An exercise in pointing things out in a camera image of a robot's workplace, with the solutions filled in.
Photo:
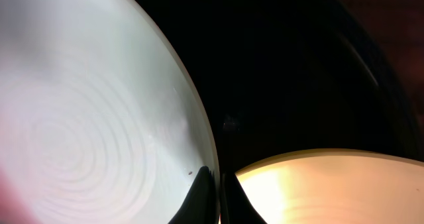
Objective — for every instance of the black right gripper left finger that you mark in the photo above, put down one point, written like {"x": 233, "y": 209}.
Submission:
{"x": 200, "y": 205}

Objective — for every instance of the yellow plate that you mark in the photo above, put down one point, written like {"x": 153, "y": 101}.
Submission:
{"x": 335, "y": 186}

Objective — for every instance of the round black tray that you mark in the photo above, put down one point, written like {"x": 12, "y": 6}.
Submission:
{"x": 278, "y": 76}

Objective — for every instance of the mint green plate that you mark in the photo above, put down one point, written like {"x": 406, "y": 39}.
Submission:
{"x": 100, "y": 120}

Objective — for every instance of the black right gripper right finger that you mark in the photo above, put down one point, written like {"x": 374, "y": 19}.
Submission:
{"x": 235, "y": 206}

